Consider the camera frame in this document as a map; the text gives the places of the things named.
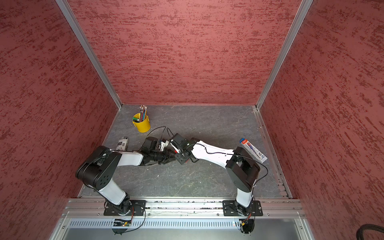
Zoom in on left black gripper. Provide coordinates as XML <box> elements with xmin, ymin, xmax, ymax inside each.
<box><xmin>150</xmin><ymin>148</ymin><xmax>176</xmax><ymax>164</ymax></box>

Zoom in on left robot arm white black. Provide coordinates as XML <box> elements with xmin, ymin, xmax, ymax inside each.
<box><xmin>76</xmin><ymin>146</ymin><xmax>177</xmax><ymax>216</ymax></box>

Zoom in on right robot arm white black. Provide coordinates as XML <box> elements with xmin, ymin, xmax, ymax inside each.
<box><xmin>171</xmin><ymin>137</ymin><xmax>261</xmax><ymax>216</ymax></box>

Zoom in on yellow pencil cup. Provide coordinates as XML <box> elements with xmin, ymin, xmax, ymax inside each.
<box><xmin>133</xmin><ymin>113</ymin><xmax>151</xmax><ymax>133</ymax></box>

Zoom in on coloured pencils in cup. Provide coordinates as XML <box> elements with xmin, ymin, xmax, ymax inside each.
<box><xmin>140</xmin><ymin>105</ymin><xmax>147</xmax><ymax>122</ymax></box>

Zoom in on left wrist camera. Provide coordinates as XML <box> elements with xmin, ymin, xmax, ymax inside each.
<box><xmin>140</xmin><ymin>137</ymin><xmax>169</xmax><ymax>152</ymax></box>

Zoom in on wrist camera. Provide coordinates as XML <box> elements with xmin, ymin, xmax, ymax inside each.
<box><xmin>140</xmin><ymin>137</ymin><xmax>169</xmax><ymax>152</ymax></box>
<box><xmin>170</xmin><ymin>134</ymin><xmax>190</xmax><ymax>153</ymax></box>

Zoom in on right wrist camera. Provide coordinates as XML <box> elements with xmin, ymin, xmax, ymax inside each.
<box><xmin>170</xmin><ymin>134</ymin><xmax>190</xmax><ymax>153</ymax></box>

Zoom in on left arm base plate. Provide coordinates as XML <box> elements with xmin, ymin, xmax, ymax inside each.
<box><xmin>103</xmin><ymin>200</ymin><xmax>146</xmax><ymax>218</ymax></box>

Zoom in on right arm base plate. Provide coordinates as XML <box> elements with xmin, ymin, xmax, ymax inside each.
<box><xmin>223</xmin><ymin>200</ymin><xmax>264</xmax><ymax>217</ymax></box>

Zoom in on aluminium front rail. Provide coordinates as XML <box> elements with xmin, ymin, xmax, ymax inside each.
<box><xmin>61</xmin><ymin>197</ymin><xmax>307</xmax><ymax>219</ymax></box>

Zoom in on perforated cable duct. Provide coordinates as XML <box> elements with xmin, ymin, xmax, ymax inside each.
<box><xmin>68</xmin><ymin>219</ymin><xmax>240</xmax><ymax>230</ymax></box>

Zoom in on black cable bottom right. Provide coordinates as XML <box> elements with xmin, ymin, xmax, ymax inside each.
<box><xmin>356</xmin><ymin>223</ymin><xmax>384</xmax><ymax>240</ymax></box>

